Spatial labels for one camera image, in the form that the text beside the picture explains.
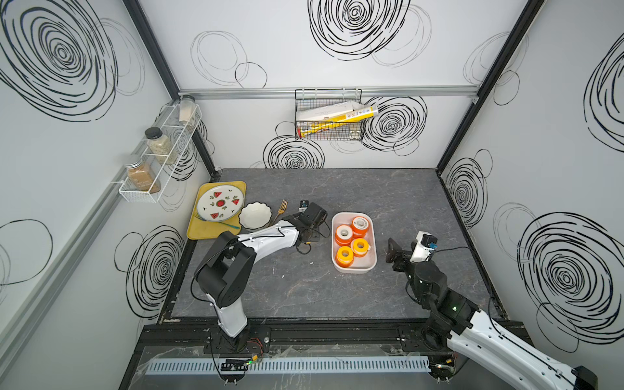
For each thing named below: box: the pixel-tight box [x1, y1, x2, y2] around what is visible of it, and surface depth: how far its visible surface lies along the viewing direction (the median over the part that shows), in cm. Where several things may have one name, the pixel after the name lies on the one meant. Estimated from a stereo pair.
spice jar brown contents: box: [125, 154, 161, 195], surface depth 65 cm
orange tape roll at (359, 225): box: [351, 216, 370, 239], surface depth 96 cm
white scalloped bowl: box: [238, 201, 273, 230], surface depth 105 cm
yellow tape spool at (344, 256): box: [334, 245, 355, 269], surface depth 90 cm
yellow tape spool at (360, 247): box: [351, 238, 370, 258], surface depth 91 cm
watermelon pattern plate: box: [196, 184, 245, 222], surface depth 110 cm
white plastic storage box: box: [330, 211, 378, 274], surface depth 93 cm
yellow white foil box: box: [297, 105, 380, 139], surface depth 86 cm
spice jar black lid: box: [144, 126, 178, 165], surface depth 72 cm
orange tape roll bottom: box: [334, 224, 354, 247], surface depth 95 cm
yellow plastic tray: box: [186, 181, 247, 240], surface depth 103 cm
